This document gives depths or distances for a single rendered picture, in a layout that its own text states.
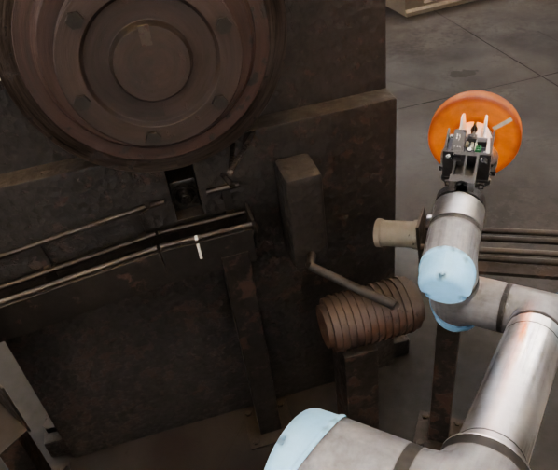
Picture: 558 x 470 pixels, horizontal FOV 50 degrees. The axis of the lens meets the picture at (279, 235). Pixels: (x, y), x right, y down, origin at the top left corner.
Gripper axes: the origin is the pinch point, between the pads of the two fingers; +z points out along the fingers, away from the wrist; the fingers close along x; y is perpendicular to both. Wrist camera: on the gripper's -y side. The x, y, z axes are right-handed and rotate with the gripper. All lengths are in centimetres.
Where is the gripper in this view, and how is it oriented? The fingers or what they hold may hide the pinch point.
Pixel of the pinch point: (475, 125)
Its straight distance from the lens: 109.1
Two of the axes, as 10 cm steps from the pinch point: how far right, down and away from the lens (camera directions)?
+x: -9.3, -1.4, 3.3
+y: -1.8, -6.0, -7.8
